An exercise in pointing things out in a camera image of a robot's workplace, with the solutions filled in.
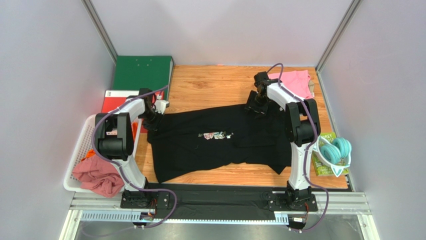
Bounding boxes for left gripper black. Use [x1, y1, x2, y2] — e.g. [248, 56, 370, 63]
[139, 108, 166, 136]

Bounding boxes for black floral t shirt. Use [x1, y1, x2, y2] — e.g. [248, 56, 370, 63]
[147, 102, 292, 183]

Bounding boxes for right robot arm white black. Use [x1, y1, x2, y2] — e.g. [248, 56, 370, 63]
[244, 71, 321, 203]

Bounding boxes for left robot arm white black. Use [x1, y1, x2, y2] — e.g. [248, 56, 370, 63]
[91, 88, 170, 195]

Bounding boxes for folded pink t shirt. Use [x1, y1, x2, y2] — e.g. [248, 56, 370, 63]
[279, 70, 313, 99]

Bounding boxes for folded beige t shirt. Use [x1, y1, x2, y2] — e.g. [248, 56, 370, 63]
[308, 79, 315, 98]

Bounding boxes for orange t shirt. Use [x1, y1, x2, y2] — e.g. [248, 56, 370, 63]
[80, 122, 139, 162]

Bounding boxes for white plastic laundry basket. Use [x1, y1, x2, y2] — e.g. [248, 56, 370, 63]
[63, 113, 143, 193]

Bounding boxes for dusty pink t shirt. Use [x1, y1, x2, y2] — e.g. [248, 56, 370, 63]
[72, 155, 125, 198]

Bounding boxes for green book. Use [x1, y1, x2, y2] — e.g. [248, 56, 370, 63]
[311, 132, 350, 177]

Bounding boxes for teal headphones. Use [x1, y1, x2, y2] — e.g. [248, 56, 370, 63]
[311, 135, 353, 178]

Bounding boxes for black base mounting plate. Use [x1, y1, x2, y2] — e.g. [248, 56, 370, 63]
[120, 183, 318, 216]

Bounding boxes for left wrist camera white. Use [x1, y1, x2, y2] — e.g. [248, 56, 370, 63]
[154, 98, 170, 115]

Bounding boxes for red ring binder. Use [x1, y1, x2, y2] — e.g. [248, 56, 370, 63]
[101, 89, 157, 134]

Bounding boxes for green ring binder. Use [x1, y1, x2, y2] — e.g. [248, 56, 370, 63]
[111, 55, 175, 91]

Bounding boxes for aluminium frame rail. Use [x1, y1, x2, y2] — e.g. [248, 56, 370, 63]
[70, 192, 371, 225]

